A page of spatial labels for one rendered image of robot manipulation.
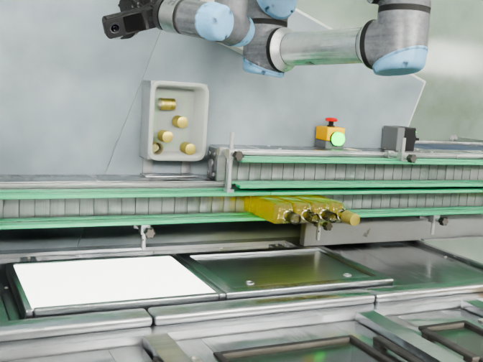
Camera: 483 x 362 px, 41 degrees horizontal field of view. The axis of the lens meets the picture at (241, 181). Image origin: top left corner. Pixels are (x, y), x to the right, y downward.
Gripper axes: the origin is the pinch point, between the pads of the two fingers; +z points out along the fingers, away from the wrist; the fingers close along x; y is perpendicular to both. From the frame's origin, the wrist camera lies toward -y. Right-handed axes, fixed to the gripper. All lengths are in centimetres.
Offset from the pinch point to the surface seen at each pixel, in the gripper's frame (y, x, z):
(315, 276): 3, -66, -52
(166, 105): 18.7, -37.3, 3.6
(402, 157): 64, -69, -49
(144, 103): 15.5, -35.8, 8.6
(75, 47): 8.4, -17.7, 22.7
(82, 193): -18.5, -42.3, 1.7
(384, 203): 61, -87, -45
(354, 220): 25, -64, -52
